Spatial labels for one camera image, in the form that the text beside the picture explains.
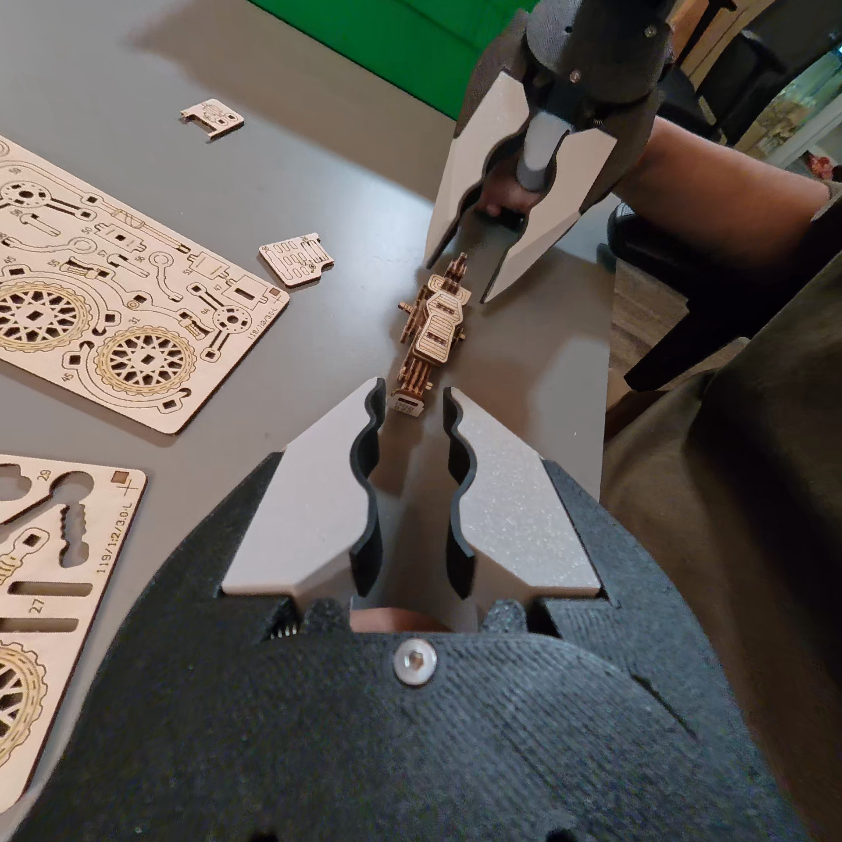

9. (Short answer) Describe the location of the person's olive shirt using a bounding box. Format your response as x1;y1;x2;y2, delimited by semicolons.
602;191;842;842

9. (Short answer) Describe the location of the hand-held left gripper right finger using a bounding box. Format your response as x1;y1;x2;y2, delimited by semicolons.
442;386;604;603

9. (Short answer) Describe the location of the small notched wooden puzzle piece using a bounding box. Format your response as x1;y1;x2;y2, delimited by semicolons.
180;98;245;141

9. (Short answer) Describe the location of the black office chair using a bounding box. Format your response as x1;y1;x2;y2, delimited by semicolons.
607;203;751;390

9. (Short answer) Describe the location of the wooden puzzle sheet with wheels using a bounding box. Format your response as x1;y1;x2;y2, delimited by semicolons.
0;134;291;436

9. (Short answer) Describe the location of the wooden puzzle sheet with cutouts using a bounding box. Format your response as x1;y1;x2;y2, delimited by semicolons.
0;453;150;772

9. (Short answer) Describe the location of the grey desk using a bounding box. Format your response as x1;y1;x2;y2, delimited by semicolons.
0;0;621;842

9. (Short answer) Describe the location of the green plastic bin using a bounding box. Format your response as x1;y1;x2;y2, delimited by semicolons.
249;0;548;123

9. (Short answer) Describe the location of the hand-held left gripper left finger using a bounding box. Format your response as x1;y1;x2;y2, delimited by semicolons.
222;377;387;601

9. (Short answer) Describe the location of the small wooden model assembly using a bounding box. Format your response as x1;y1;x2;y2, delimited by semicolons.
397;253;472;419

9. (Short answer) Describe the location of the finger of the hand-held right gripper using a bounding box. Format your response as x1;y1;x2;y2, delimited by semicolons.
479;127;617;305
425;70;530;268

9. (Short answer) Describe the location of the person's right hand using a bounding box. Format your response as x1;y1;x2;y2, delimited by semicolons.
479;161;534;216

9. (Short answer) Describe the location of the small slotted wooden puzzle piece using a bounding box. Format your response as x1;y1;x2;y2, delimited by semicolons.
258;232;335;289

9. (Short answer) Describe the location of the person's right forearm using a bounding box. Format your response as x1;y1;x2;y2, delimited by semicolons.
615;117;831;264

